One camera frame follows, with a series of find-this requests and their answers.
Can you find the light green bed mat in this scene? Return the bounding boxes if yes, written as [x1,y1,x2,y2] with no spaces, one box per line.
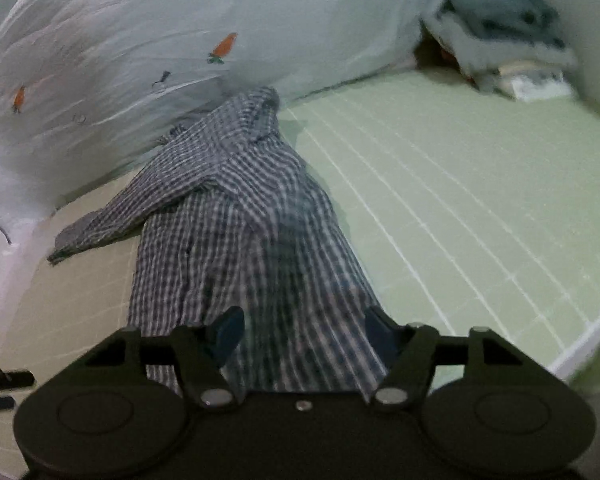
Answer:
[0,67,600,476]

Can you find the pile of folded bedding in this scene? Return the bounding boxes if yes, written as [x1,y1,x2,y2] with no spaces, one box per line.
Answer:
[422,0,580,92]

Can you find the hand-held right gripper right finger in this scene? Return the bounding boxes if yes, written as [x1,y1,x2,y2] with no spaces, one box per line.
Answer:
[364,306,524,410]

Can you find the blue white checked shirt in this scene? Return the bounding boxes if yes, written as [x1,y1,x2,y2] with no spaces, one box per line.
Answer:
[47,86,388,393]

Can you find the white carrot print mosquito net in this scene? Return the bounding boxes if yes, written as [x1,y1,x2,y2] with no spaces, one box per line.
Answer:
[0,0,461,261]

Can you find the white folded cloth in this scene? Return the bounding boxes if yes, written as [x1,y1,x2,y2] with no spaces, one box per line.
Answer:
[497,60,577,102]

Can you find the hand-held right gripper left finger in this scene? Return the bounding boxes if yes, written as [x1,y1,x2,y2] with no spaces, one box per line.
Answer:
[82,306,246,411]

